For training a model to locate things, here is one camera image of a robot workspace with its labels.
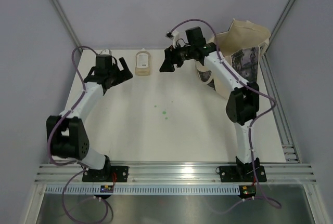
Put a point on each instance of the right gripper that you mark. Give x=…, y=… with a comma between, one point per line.
x=170, y=55

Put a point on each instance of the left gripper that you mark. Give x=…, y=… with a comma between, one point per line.
x=123, y=75

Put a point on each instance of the amber liquid bottle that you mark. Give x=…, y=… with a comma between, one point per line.
x=143, y=63

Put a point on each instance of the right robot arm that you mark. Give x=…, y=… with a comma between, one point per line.
x=243, y=102

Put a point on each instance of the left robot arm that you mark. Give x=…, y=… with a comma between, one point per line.
x=67, y=138

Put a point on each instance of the beige canvas tote bag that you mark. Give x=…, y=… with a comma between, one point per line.
x=242, y=46

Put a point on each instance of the green soap spill drops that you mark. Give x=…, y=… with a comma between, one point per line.
x=164, y=109

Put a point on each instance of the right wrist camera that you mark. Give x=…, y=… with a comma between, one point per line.
x=173, y=36

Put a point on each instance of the left aluminium frame post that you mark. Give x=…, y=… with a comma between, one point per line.
x=65, y=22

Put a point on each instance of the aluminium frame post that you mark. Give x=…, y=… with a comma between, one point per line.
x=284, y=14
x=65, y=22

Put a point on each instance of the white slotted cable duct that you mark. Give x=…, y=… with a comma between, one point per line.
x=145, y=190

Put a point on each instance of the right aluminium frame post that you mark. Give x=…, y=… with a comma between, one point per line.
x=284, y=14

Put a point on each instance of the aluminium mounting rail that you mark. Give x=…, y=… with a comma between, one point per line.
x=181, y=173

